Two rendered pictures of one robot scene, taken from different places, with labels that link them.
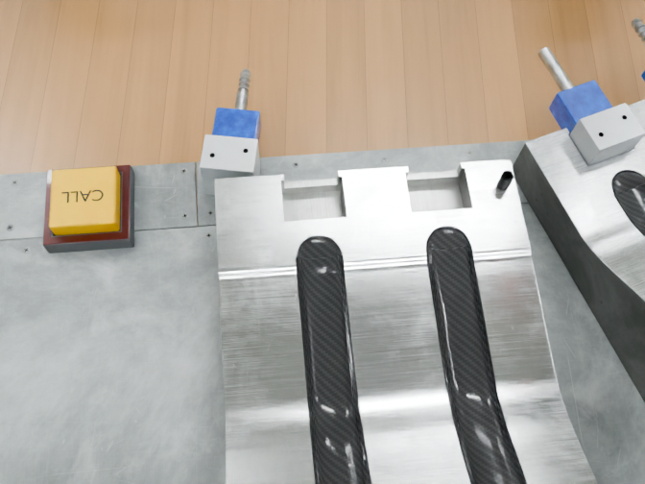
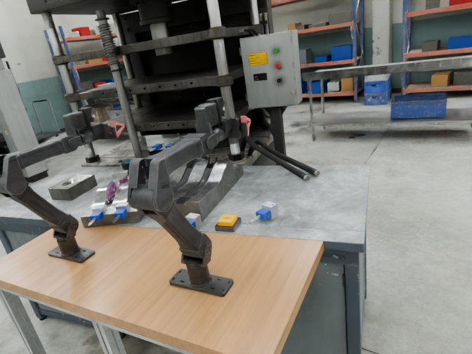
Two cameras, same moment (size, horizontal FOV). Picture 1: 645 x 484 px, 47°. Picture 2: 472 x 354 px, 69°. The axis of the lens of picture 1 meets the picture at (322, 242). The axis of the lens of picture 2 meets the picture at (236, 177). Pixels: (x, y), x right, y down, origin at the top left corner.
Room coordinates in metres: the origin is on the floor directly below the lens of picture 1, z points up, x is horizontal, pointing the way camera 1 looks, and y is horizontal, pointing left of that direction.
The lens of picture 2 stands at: (1.24, 0.94, 1.47)
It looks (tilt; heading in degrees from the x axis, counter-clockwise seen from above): 22 degrees down; 214
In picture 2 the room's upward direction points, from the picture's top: 9 degrees counter-clockwise
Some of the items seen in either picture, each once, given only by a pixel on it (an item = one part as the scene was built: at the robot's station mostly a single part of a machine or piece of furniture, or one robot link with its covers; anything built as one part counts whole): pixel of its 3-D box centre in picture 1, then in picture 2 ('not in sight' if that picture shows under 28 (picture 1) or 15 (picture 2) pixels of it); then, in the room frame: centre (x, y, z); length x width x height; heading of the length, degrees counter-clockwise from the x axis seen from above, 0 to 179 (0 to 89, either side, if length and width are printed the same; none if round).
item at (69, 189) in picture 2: not in sight; (73, 187); (0.23, -0.86, 0.84); 0.20 x 0.15 x 0.07; 10
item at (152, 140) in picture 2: not in sight; (182, 135); (-0.63, -0.75, 0.87); 0.50 x 0.27 x 0.17; 10
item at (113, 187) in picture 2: not in sight; (127, 182); (0.21, -0.40, 0.90); 0.26 x 0.18 x 0.08; 27
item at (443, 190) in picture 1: (434, 196); not in sight; (0.30, -0.10, 0.87); 0.05 x 0.05 x 0.04; 10
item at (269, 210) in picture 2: not in sight; (261, 215); (0.22, 0.34, 0.83); 0.13 x 0.05 x 0.05; 163
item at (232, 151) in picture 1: (237, 125); (186, 227); (0.39, 0.09, 0.83); 0.13 x 0.05 x 0.05; 179
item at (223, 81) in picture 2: not in sight; (174, 89); (-0.70, -0.80, 1.20); 1.29 x 0.83 x 0.19; 100
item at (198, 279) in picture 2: not in sight; (198, 272); (0.61, 0.32, 0.84); 0.20 x 0.07 x 0.08; 94
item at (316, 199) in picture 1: (312, 205); (184, 203); (0.29, 0.01, 0.87); 0.05 x 0.05 x 0.04; 10
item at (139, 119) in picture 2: not in sight; (181, 121); (-0.70, -0.80, 0.96); 1.29 x 0.83 x 0.18; 100
